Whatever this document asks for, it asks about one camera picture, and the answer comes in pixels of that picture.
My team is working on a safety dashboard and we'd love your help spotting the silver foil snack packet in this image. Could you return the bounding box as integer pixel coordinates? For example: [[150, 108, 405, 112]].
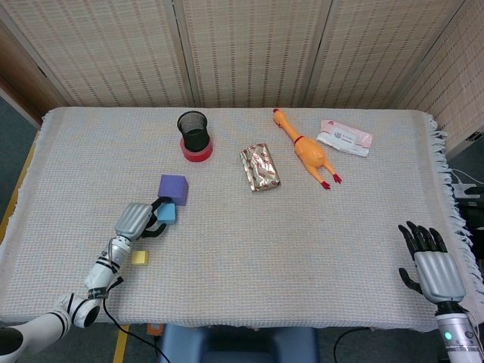
[[239, 142, 282, 193]]

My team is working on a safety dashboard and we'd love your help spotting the orange rubber chicken toy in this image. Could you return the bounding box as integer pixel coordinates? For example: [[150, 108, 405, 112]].
[[272, 108, 343, 191]]

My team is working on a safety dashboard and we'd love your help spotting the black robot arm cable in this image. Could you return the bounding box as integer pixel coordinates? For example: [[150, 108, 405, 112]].
[[101, 296, 167, 363]]

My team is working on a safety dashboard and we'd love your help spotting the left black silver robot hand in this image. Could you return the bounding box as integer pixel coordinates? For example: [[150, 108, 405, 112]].
[[114, 196, 173, 243]]

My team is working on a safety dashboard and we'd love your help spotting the pink white wet wipes pack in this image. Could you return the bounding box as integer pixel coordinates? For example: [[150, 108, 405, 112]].
[[316, 119, 374, 159]]

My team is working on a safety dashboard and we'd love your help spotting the white woven tablecloth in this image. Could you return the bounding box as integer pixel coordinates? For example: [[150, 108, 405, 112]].
[[0, 106, 484, 334]]

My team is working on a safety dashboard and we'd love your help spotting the black floor cable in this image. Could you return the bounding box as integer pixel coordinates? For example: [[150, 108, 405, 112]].
[[333, 327, 374, 363]]

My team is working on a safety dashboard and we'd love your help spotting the red tape roll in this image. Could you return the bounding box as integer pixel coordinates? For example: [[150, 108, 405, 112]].
[[179, 136, 214, 164]]

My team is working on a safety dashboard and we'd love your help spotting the blue padded seat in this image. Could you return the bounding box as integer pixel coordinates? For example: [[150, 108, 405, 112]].
[[157, 324, 321, 363]]

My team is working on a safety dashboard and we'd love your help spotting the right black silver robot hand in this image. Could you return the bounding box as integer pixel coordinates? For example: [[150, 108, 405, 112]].
[[397, 221, 466, 303]]

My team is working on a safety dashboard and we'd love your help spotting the black mesh pen holder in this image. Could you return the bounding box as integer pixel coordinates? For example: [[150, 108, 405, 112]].
[[176, 110, 210, 154]]

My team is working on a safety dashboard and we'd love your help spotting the medium blue foam cube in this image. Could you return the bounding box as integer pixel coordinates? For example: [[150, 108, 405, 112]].
[[157, 202, 178, 225]]

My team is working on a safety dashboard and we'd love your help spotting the woven bamboo folding screen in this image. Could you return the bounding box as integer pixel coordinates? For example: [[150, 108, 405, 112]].
[[0, 0, 484, 150]]

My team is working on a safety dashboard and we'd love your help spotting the large purple foam cube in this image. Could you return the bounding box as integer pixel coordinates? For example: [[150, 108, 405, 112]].
[[157, 174, 189, 206]]

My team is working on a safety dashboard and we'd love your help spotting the black equipment base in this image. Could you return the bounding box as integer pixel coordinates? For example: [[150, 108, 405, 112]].
[[455, 187, 484, 262]]

